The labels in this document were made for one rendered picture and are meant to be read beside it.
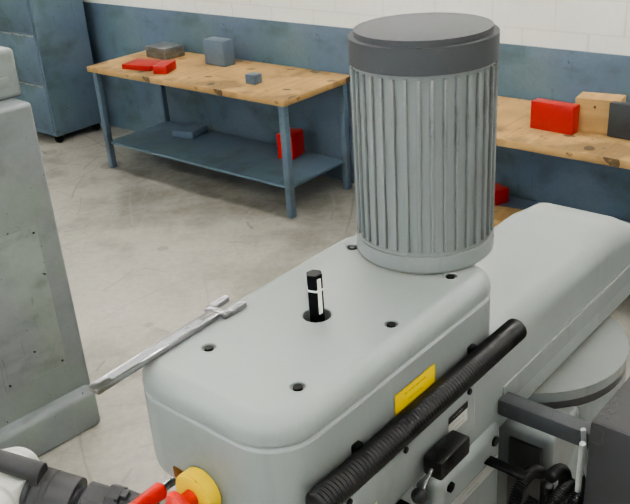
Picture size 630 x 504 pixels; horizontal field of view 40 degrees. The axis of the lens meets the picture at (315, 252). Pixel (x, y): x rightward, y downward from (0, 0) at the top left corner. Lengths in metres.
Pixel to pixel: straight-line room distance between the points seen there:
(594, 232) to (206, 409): 0.92
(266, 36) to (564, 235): 5.49
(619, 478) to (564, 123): 3.86
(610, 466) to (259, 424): 0.52
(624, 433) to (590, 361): 0.45
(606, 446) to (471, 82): 0.51
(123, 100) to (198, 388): 7.67
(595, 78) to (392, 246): 4.36
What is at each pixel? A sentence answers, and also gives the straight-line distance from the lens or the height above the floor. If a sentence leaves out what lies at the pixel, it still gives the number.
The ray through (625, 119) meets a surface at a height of 0.99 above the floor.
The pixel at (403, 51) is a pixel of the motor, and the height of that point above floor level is 2.20.
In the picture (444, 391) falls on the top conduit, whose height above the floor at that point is 1.80.
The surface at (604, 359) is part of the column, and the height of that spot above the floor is 1.56.
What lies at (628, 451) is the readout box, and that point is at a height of 1.70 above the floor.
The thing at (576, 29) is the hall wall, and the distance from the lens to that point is 5.49.
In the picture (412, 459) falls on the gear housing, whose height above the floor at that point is 1.69.
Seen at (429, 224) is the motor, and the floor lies 1.96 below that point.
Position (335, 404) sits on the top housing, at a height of 1.88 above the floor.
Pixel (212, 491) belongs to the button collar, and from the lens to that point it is 1.03.
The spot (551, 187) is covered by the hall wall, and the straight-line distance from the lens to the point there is 5.81.
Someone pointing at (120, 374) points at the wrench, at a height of 1.90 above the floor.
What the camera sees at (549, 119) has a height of 0.95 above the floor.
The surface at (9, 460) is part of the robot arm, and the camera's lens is 1.50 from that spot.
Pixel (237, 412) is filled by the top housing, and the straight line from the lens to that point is 0.95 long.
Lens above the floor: 2.44
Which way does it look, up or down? 26 degrees down
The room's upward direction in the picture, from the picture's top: 4 degrees counter-clockwise
